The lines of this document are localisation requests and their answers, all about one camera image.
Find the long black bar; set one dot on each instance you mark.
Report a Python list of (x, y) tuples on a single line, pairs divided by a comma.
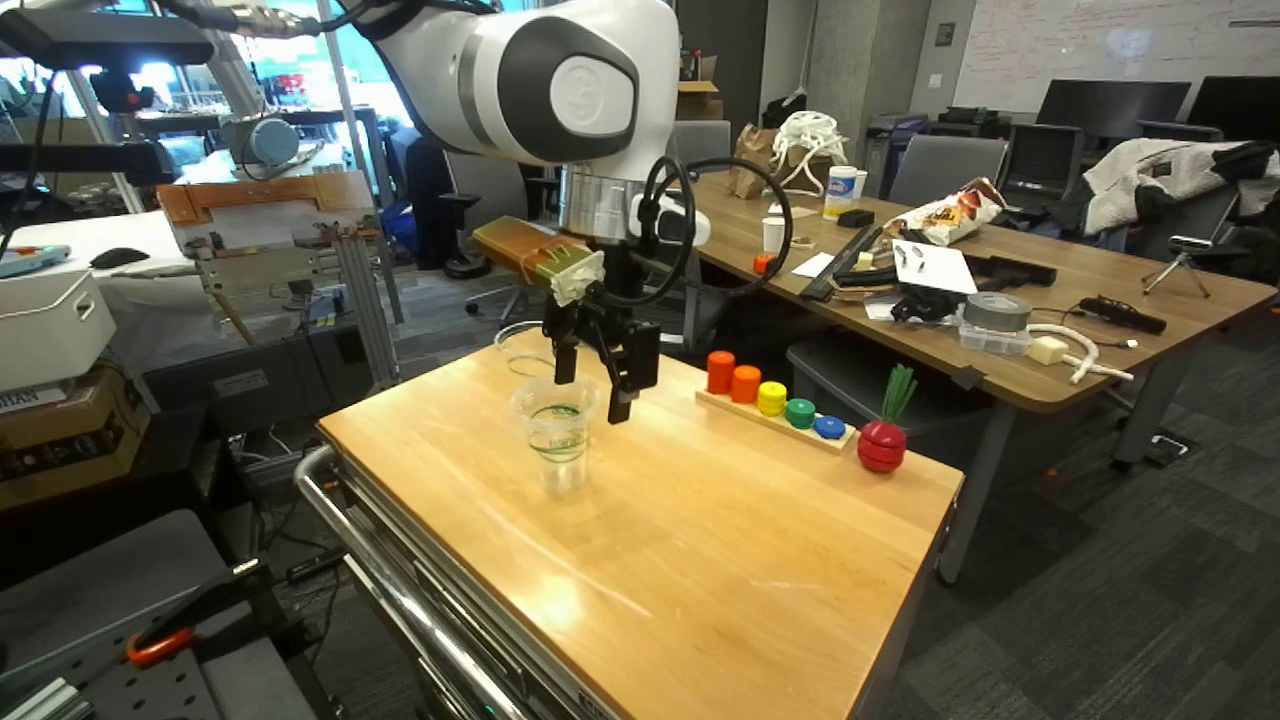
[(842, 260)]

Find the long wooden conference table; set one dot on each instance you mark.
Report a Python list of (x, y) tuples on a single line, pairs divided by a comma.
[(1064, 274)]

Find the printed white paper sheet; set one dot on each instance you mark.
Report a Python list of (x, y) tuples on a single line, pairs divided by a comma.
[(933, 267)]

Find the blue toy peg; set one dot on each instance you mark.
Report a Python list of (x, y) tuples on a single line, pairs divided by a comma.
[(830, 426)]

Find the colourful toy block row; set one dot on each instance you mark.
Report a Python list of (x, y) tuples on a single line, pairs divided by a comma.
[(803, 434)]

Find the yellow toy peg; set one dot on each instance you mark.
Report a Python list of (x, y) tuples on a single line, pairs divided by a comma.
[(774, 397)]

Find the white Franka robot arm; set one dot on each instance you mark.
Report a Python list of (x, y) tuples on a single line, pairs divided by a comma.
[(535, 92)]

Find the wooden easel stand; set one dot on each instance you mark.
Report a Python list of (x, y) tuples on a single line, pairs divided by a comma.
[(266, 235)]

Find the small black item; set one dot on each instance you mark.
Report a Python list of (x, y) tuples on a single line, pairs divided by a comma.
[(926, 307)]

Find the small white paper note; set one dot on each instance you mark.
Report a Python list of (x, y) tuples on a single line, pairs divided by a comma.
[(814, 267)]

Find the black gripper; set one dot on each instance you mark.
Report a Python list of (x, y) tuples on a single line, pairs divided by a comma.
[(624, 287)]

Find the white jacket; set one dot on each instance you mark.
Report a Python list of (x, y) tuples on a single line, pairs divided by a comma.
[(1160, 175)]

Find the black remote control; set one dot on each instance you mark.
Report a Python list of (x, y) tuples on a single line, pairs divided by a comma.
[(1123, 318)]

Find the white paper cup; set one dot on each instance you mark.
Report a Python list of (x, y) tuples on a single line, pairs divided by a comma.
[(847, 191)]

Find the small orange object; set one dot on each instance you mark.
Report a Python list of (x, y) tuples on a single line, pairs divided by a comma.
[(764, 267)]

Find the red toy peg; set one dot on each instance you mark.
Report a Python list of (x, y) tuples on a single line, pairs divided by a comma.
[(721, 371)]

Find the small tripod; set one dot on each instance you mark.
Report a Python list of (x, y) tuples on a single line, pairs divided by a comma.
[(1187, 246)]

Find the grey tape roll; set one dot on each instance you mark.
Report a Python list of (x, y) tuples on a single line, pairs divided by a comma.
[(993, 322)]

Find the green toy peg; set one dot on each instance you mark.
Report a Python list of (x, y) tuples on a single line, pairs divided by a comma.
[(803, 412)]

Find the grey lamp head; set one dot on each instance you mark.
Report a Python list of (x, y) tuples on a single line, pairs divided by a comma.
[(261, 141)]

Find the flat black device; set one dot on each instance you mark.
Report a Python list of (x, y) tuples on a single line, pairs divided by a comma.
[(1010, 268)]

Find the printed snack bag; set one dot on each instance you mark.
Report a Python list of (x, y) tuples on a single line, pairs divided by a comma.
[(948, 213)]

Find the orange toy peg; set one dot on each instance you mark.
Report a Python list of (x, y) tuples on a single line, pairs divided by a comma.
[(746, 382)]

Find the small white bottle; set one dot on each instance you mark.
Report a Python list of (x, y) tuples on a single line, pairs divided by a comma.
[(774, 229)]

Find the grey perforated panel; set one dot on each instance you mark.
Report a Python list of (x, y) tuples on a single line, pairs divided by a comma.
[(104, 603)]

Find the red toy fruit green stem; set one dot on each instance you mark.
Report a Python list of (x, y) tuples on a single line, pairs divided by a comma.
[(880, 451)]

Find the brown paper bag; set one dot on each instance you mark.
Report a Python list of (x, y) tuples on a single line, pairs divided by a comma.
[(755, 163)]

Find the cardboard box stack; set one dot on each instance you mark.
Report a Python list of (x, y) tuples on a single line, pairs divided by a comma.
[(67, 440)]

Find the grey padded chair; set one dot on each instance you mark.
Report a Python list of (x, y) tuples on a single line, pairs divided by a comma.
[(940, 164), (707, 146)]

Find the black monitor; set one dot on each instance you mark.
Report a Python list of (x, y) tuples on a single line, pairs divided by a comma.
[(1114, 105), (1235, 105)]

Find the white storage box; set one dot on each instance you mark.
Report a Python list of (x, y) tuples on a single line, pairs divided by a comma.
[(55, 326)]

